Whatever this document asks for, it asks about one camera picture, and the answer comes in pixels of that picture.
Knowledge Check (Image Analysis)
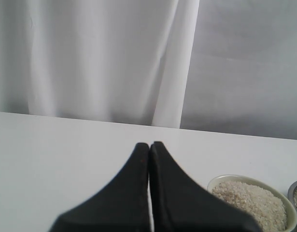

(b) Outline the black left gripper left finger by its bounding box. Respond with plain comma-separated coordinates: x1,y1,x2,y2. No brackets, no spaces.
50,143,151,232

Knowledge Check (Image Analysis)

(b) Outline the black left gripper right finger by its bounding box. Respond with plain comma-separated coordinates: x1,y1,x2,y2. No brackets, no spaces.
149,142,261,232

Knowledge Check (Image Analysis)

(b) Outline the small white ceramic bowl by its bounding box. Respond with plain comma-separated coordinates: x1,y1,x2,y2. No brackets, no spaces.
207,174,297,232

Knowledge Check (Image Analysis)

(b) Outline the white backdrop curtain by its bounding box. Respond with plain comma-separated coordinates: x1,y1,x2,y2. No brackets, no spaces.
0,0,297,139

